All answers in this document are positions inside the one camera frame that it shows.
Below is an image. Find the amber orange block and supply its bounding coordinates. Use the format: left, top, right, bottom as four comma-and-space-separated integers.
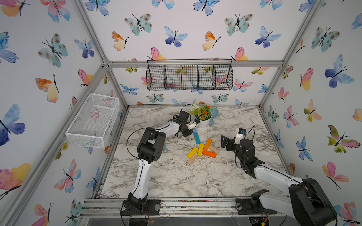
204, 139, 213, 150

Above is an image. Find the red orange block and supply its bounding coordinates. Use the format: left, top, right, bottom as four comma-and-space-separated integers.
203, 150, 217, 158

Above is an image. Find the teal block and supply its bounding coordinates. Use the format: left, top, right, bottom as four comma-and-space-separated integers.
193, 131, 201, 145

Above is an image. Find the yellow block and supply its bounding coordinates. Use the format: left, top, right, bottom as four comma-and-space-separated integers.
187, 147, 199, 159
198, 144, 204, 157

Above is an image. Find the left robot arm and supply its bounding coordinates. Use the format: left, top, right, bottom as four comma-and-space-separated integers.
126, 110, 200, 212

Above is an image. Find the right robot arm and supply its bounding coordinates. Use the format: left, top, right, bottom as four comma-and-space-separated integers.
221, 134, 337, 226

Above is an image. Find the natural wood block right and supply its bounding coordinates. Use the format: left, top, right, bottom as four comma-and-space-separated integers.
208, 146, 220, 155

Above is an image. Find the white pot with flowers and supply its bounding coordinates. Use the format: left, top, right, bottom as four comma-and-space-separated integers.
189, 101, 213, 129

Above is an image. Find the light blue dustpan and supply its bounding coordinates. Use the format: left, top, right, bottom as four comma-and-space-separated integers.
209, 108, 219, 125

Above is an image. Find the natural wood printed block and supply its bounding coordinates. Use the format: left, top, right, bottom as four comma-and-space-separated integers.
187, 154, 198, 165

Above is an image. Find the black wire wall basket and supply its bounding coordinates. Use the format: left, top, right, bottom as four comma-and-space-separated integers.
146, 58, 233, 91

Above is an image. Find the white mesh wall basket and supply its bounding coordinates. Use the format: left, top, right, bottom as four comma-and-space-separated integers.
65, 93, 120, 148

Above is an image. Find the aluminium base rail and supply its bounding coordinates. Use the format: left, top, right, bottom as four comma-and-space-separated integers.
80, 196, 281, 218

